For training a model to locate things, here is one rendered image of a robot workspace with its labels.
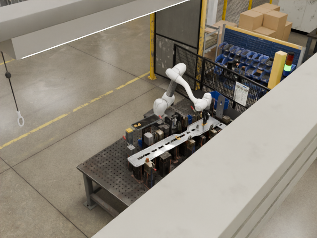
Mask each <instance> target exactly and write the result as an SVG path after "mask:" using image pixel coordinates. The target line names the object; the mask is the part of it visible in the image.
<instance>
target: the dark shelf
mask: <svg viewBox="0 0 317 238"><path fill-rule="evenodd" d="M192 94H193V96H194V97H195V98H196V99H202V98H203V96H204V94H205V92H203V91H202V90H200V89H198V90H196V91H193V92H192ZM241 114H242V113H240V112H238V111H237V110H235V109H233V108H231V107H230V106H228V109H225V110H224V111H223V116H225V115H227V116H229V117H230V120H231V121H232V122H233V121H234V120H235V119H236V118H237V117H239V116H240V115H241Z"/></svg>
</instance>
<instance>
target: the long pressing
mask: <svg viewBox="0 0 317 238"><path fill-rule="evenodd" d="M202 124H203V119H200V120H198V121H196V122H194V123H192V124H190V125H189V126H188V127H187V130H186V131H185V132H183V133H181V134H173V135H171V136H169V137H167V138H165V139H163V140H161V141H159V142H157V143H155V144H153V145H151V146H149V147H147V148H145V149H144V150H142V151H140V152H138V153H136V154H134V155H132V156H130V157H128V161H129V162H130V163H131V164H132V165H133V166H134V167H139V166H141V165H143V164H144V162H145V160H146V158H147V157H148V158H149V160H152V159H154V158H156V157H158V156H160V155H161V154H163V153H165V152H167V151H169V150H171V149H172V148H174V147H176V146H178V145H180V144H181V143H183V142H185V141H187V139H188V136H189V135H191V136H192V137H194V136H199V135H201V134H203V133H205V132H207V131H209V128H210V125H211V124H213V128H214V127H216V126H217V125H218V124H220V122H219V121H218V120H216V119H215V118H213V117H211V116H209V119H208V120H207V124H206V125H204V126H203V125H202ZM197 125H199V128H196V126H197ZM193 129H195V130H194V131H192V130H193ZM187 132H190V133H188V134H187ZM183 134H185V136H183V137H181V140H178V139H177V140H175V141H173V142H172V143H171V142H170V141H172V140H174V139H176V138H175V136H178V137H179V136H181V135H183ZM168 142H169V143H170V144H168V145H165V144H166V143H168ZM161 146H163V147H162V148H160V149H158V148H159V147H161ZM155 149H157V151H155V152H151V151H153V150H155ZM147 153H150V154H149V155H147V156H144V157H143V154H144V155H145V154H147ZM140 157H143V158H142V159H140V160H138V158H140Z"/></svg>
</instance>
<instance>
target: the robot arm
mask: <svg viewBox="0 0 317 238"><path fill-rule="evenodd" d="M185 71H186V65H185V64H183V63H179V64H177V65H176V66H174V67H173V68H172V69H170V68H169V69H167V70H166V75H167V76H168V77H169V78H170V79H171V82H170V84H169V87H168V90H167V92H165V93H164V95H163V96H162V98H161V99H156V100H155V102H154V105H153V111H154V113H153V114H156V115H157V116H159V115H160V116H161V118H162V119H163V118H165V117H166V116H167V115H166V114H165V113H164V112H165V110H166V108H167V107H169V106H170V105H171V104H172V103H173V102H174V100H175V97H174V92H175V89H176V86H177V84H178V83H179V84H181V85H182V86H183V87H184V88H185V89H186V91H187V93H188V96H189V98H190V99H191V101H192V102H193V103H194V106H195V109H196V111H201V112H202V118H203V123H204V124H206V123H207V120H208V119H209V116H210V114H209V109H210V104H211V99H212V97H211V94H210V93H205V94H204V96H203V98H202V99H196V98H195V97H194V96H193V94H192V91H191V89H190V87H189V85H188V84H187V82H186V81H185V80H184V79H183V78H182V75H183V74H184V72H185ZM153 114H151V115H153ZM205 116H206V118H205Z"/></svg>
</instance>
